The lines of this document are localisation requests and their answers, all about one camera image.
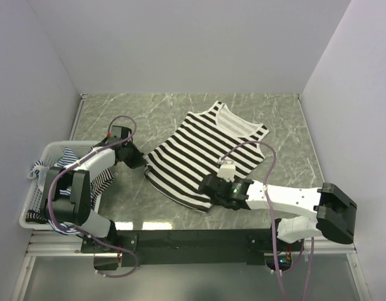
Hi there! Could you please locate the black white striped tank top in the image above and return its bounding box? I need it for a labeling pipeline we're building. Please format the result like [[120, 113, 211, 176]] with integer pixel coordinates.
[[145, 102, 269, 212]]

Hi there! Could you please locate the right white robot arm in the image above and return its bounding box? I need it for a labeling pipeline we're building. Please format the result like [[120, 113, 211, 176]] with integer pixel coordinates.
[[199, 175, 357, 250]]

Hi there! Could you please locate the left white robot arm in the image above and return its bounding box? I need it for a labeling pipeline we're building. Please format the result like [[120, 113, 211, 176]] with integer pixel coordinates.
[[39, 125, 145, 252]]

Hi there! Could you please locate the blue white striped tank top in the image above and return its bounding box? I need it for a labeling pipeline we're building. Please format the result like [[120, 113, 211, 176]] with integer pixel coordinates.
[[26, 147, 102, 236]]

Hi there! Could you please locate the dark thin striped garment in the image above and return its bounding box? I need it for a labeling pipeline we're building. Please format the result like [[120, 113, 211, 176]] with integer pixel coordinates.
[[90, 169, 114, 198]]

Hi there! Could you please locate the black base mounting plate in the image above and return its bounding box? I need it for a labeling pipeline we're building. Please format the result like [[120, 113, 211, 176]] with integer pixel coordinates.
[[80, 229, 305, 271]]

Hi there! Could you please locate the white plastic laundry basket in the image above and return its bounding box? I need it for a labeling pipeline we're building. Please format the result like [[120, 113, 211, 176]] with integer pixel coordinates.
[[19, 140, 117, 238]]

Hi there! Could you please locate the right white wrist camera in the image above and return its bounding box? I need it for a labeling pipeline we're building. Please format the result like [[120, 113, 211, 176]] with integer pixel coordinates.
[[217, 159, 236, 182]]

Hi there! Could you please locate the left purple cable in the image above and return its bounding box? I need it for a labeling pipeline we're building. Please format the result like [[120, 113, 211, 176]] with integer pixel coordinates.
[[44, 115, 140, 279]]

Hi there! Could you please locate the purple cable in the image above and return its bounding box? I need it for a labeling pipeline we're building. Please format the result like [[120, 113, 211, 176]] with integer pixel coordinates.
[[217, 140, 316, 301], [44, 115, 140, 279]]

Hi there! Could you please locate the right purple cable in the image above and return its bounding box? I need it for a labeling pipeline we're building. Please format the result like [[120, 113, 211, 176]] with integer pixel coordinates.
[[217, 140, 316, 301]]

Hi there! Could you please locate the aluminium rail frame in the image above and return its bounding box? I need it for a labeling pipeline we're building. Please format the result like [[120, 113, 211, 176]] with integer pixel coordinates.
[[12, 230, 372, 300]]

